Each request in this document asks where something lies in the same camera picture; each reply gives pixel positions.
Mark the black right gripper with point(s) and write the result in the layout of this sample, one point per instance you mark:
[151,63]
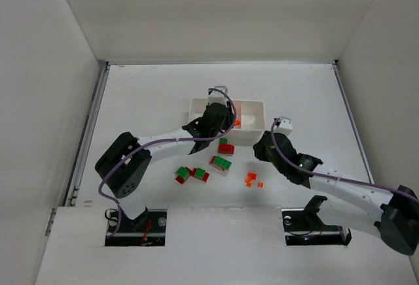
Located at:
[273,141]

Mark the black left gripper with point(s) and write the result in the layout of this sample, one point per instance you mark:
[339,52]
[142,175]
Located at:
[222,114]

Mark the green 2x4 lego brick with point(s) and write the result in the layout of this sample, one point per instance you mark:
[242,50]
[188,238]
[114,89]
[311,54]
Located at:
[222,163]

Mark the red lego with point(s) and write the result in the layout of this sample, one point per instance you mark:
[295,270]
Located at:
[212,164]

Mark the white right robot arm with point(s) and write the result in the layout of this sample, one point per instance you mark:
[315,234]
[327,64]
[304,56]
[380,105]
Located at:
[383,212]

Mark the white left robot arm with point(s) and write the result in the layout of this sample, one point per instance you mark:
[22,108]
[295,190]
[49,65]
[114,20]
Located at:
[123,166]

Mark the white three-compartment plastic container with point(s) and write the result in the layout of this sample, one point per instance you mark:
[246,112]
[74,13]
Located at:
[250,114]

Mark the red curved lego brick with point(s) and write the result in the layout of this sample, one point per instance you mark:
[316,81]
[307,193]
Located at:
[226,149]

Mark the green lego brick middle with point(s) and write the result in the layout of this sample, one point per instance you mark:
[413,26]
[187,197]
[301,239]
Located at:
[199,173]

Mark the red lego brick middle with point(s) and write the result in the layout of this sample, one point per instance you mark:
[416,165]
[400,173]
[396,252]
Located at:
[205,178]

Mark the green lego brick left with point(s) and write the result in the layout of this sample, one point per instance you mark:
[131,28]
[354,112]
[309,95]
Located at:
[183,173]

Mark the red lego brick left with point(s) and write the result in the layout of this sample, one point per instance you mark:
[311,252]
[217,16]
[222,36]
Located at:
[183,181]

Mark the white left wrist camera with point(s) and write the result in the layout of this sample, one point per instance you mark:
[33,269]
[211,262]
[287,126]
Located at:
[217,95]

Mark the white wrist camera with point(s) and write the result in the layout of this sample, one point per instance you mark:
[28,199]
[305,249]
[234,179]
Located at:
[283,125]
[217,95]

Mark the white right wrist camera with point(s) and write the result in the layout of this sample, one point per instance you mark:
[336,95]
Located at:
[283,125]

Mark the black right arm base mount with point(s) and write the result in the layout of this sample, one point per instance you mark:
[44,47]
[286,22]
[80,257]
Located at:
[303,227]

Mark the aluminium right table rail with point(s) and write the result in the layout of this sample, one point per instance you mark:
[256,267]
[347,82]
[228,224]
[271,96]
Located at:
[352,122]

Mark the aluminium table rail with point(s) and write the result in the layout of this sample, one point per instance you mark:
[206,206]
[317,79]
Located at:
[352,122]
[70,194]

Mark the aluminium left table rail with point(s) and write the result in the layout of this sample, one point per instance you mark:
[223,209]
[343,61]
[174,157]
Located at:
[70,194]

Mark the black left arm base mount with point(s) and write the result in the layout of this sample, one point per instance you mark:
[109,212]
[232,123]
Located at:
[148,231]

